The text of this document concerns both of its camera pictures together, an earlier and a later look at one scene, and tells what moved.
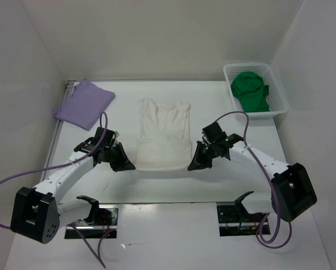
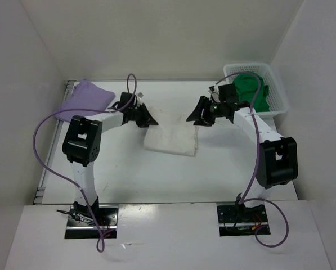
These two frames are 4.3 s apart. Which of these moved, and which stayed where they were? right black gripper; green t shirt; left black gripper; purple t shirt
Moved: left black gripper; right black gripper
Stayed: green t shirt; purple t shirt
